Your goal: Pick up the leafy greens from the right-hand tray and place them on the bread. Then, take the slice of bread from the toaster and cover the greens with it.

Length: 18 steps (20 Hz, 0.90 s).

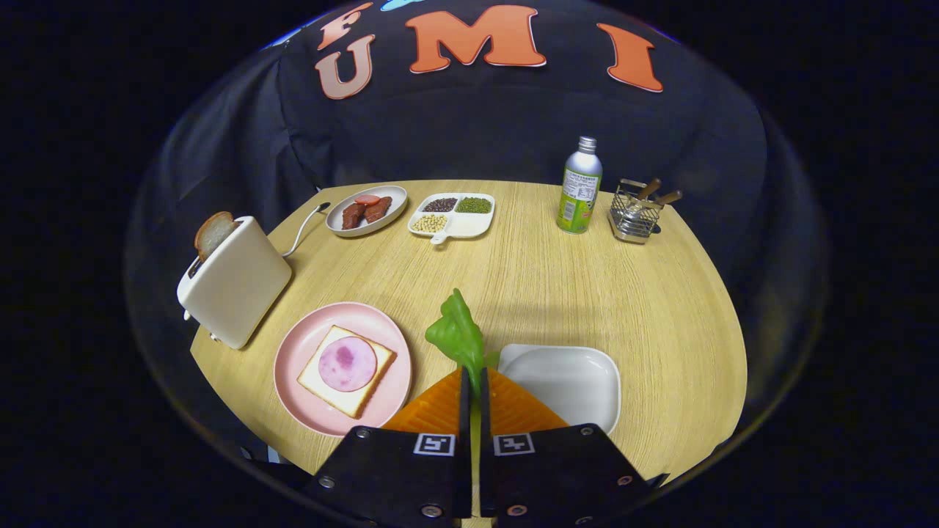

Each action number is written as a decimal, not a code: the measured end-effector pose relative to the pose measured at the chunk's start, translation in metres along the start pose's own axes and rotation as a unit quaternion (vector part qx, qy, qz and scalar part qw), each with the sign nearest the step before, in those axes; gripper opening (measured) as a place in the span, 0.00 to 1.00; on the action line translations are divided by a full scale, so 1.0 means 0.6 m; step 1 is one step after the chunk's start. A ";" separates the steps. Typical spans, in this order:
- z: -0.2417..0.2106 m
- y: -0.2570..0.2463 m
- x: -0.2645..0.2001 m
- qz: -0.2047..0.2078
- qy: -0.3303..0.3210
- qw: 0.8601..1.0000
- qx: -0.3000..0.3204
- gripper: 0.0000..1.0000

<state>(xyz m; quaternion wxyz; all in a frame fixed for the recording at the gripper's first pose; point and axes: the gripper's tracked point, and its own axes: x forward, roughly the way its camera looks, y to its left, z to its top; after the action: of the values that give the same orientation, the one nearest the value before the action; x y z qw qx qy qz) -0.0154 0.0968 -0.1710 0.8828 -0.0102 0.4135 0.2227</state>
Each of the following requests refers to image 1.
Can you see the pink ham slice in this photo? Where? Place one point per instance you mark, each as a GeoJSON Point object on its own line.
{"type": "Point", "coordinates": [348, 363]}

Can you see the white divided dish of beans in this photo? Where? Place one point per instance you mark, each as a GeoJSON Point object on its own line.
{"type": "Point", "coordinates": [469, 224]}

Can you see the brown meat piece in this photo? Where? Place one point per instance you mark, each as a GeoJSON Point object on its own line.
{"type": "Point", "coordinates": [378, 210]}
{"type": "Point", "coordinates": [353, 216]}

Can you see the white bread slice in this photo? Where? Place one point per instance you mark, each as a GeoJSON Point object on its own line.
{"type": "Point", "coordinates": [345, 400]}

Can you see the green lettuce leaf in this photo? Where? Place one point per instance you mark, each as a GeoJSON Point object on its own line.
{"type": "Point", "coordinates": [458, 334]}

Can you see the silver bottle with green label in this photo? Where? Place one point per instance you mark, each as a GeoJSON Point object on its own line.
{"type": "Point", "coordinates": [579, 191]}

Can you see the round white plate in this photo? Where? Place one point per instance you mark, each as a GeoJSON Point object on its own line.
{"type": "Point", "coordinates": [392, 198]}

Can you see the pink sausage slice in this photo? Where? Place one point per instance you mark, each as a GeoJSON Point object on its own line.
{"type": "Point", "coordinates": [367, 199]}

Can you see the pink round plate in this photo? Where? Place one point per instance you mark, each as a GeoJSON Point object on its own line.
{"type": "Point", "coordinates": [301, 345]}

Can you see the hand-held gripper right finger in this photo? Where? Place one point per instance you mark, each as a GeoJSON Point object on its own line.
{"type": "Point", "coordinates": [557, 477]}

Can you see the white rectangular plate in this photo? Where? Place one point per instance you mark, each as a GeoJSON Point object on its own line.
{"type": "Point", "coordinates": [565, 381]}

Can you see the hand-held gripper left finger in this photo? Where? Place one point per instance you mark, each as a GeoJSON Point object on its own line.
{"type": "Point", "coordinates": [396, 477]}

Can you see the white toaster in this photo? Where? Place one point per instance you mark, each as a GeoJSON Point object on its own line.
{"type": "Point", "coordinates": [235, 290]}

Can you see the toasted bread slice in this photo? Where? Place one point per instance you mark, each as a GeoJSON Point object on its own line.
{"type": "Point", "coordinates": [214, 235]}

